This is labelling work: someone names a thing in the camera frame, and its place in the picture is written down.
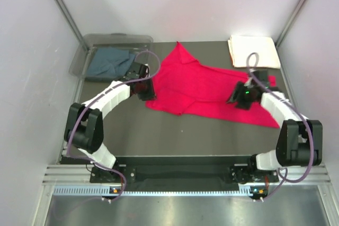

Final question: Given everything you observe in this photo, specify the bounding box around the right aluminium corner post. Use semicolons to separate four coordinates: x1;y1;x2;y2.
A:
275;0;308;49

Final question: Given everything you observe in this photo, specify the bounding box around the grey-blue t shirt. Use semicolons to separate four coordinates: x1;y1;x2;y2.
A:
86;47;136;78

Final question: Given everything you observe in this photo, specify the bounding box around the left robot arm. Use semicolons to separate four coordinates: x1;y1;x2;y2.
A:
64;62;156;182

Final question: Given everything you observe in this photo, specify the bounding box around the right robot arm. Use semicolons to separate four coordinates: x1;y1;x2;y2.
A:
228;69;323;182

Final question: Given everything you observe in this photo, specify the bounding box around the left aluminium corner post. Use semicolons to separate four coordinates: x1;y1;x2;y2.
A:
54;0;89;52

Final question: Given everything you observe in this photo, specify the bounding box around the aluminium frame rail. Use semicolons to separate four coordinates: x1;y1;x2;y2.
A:
42;165;331;185

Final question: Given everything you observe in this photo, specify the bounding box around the aluminium corner post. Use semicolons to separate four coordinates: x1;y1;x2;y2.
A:
54;0;89;52
275;0;308;49

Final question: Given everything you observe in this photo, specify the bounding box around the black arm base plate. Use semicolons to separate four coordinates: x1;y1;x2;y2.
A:
90;157;279;184

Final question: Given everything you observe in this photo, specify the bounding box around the folded white t shirt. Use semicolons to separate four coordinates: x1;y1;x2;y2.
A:
227;35;281;69

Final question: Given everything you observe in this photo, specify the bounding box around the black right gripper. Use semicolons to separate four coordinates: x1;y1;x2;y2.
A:
226;81;256;110

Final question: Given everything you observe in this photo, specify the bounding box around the pink t shirt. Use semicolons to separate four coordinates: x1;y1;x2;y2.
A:
145;43;279;128

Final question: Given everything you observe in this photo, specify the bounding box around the grey slotted cable duct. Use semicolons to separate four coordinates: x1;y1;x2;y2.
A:
52;183;268;197

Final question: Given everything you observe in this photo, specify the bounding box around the clear plastic bin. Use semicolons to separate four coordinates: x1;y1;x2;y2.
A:
69;33;154;82

